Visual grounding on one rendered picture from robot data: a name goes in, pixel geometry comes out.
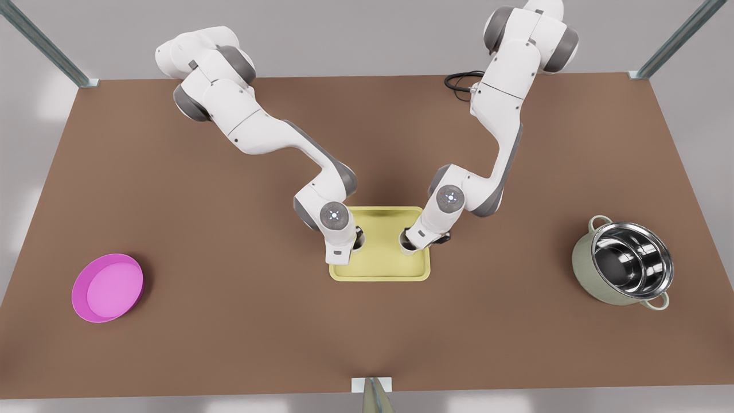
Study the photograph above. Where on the white IKEA cup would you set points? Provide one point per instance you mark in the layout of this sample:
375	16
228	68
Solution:
408	248
360	245

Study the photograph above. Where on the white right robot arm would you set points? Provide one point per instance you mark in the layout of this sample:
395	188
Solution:
252	123

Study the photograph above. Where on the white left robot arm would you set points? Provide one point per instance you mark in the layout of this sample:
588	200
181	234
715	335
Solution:
504	109

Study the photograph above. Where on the yellow rectangular tray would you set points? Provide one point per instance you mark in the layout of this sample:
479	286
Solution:
381	261

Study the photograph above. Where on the pale green steel pot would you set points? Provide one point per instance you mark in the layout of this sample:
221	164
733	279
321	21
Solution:
622	267

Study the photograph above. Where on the pink round bowl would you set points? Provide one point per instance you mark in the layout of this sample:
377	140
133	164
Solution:
108	289

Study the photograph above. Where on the silver frame post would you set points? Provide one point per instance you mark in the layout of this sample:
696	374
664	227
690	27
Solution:
46	43
375	396
676	37

